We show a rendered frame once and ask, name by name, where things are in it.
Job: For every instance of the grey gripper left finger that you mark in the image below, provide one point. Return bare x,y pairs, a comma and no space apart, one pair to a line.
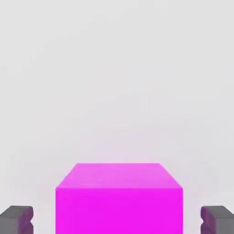
12,221

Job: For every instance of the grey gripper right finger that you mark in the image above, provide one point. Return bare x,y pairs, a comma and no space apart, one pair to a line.
219,221

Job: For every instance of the small magenta cube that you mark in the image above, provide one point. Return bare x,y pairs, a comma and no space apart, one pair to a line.
118,206

